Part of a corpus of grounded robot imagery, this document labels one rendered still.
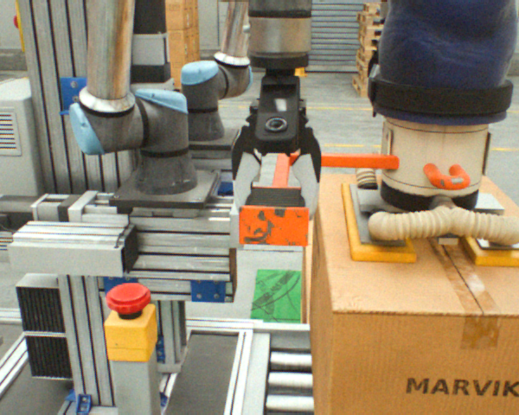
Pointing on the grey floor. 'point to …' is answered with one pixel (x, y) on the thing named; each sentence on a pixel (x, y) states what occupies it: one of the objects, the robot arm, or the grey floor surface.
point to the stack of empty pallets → (366, 37)
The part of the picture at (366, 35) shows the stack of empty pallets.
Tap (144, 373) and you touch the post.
